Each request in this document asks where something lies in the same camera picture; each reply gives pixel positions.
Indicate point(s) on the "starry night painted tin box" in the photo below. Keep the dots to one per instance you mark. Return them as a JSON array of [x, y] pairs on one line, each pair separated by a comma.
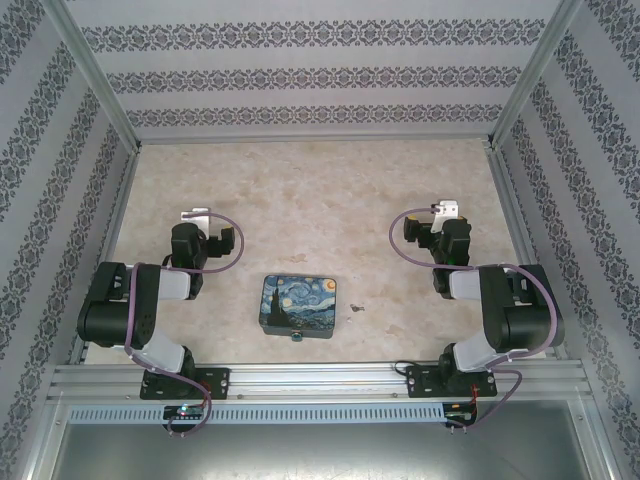
[[300, 305]]

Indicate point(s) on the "small blue padlock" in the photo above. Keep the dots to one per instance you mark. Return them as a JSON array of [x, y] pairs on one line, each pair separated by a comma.
[[297, 336]]

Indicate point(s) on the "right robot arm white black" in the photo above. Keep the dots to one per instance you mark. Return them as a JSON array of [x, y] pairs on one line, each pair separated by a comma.
[[525, 320]]

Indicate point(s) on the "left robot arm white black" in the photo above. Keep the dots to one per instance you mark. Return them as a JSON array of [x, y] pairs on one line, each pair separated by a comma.
[[165, 350]]

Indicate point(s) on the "left small circuit board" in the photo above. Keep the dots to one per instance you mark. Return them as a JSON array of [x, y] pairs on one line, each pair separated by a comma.
[[184, 411]]

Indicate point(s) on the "small circuit board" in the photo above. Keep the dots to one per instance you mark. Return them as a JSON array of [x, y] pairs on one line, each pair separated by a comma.
[[184, 411], [460, 416]]

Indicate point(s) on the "right small circuit board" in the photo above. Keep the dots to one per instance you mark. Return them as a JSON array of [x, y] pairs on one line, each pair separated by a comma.
[[460, 416]]

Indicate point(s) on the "grey sheet metal panel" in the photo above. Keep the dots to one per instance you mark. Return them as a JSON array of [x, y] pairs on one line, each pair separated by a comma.
[[320, 450]]

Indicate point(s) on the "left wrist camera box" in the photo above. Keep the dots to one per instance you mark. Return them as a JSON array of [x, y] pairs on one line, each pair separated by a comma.
[[195, 215]]

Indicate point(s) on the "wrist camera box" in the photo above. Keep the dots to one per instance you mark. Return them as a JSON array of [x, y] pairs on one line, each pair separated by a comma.
[[447, 206], [195, 215]]

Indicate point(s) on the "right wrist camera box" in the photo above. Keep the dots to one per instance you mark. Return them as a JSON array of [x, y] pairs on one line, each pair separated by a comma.
[[447, 206]]

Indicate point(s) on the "aluminium side rail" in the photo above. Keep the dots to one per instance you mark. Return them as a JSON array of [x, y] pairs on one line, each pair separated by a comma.
[[120, 200], [510, 200]]

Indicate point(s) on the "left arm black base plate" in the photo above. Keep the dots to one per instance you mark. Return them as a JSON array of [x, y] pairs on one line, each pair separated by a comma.
[[220, 382]]

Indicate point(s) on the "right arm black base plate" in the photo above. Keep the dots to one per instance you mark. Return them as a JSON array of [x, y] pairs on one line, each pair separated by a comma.
[[420, 382]]

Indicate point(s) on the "aluminium mounting rail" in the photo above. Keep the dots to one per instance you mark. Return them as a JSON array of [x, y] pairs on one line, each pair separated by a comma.
[[320, 382]]

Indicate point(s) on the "aluminium frame post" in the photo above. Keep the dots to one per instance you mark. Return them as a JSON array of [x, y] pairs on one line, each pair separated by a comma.
[[98, 75], [536, 75]]

